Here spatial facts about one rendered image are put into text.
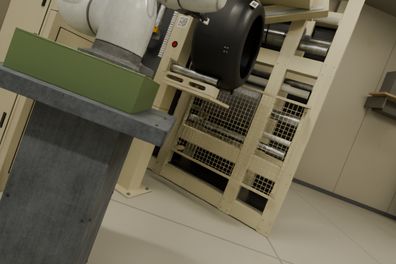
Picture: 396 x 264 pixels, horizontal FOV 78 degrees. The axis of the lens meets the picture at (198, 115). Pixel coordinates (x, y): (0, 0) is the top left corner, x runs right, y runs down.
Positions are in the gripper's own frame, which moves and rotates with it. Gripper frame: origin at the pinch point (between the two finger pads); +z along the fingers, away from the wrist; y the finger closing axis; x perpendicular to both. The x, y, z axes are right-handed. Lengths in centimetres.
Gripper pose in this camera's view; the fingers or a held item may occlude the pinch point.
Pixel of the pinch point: (204, 19)
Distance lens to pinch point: 133.3
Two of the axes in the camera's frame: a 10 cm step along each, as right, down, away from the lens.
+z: 4.5, -0.2, 8.9
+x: -3.0, 9.4, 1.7
